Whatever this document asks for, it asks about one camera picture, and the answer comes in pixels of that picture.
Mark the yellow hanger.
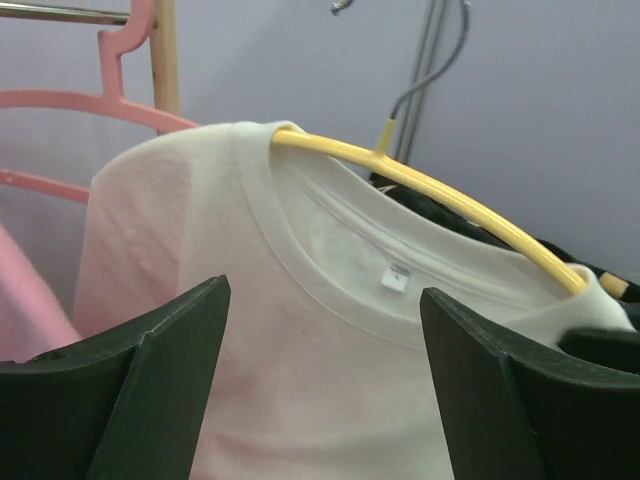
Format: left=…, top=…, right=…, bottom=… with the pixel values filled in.
left=272, top=0, right=630, bottom=301

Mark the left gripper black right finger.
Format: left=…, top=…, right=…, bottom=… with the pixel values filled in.
left=420, top=288, right=639, bottom=479

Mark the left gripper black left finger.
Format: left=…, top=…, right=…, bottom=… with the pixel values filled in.
left=1, top=276, right=231, bottom=480

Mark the white t shirt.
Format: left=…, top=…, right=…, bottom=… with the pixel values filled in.
left=73, top=122, right=631, bottom=479

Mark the pink plastic hanger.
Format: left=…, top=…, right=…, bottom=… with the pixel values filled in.
left=0, top=0, right=201, bottom=205

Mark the pink t shirt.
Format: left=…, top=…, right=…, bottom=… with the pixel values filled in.
left=1, top=230, right=80, bottom=362

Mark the wooden clothes rack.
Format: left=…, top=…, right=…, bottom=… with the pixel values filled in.
left=0, top=0, right=181, bottom=136

